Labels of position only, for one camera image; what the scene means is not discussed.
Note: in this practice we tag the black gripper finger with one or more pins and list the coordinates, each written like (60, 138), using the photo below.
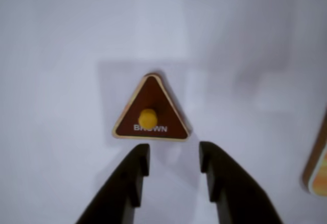
(120, 188)
(235, 190)

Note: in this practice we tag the brown triangle piece yellow pin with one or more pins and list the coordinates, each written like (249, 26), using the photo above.
(153, 98)

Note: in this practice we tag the wooden shapes puzzle board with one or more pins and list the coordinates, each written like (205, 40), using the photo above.
(319, 175)

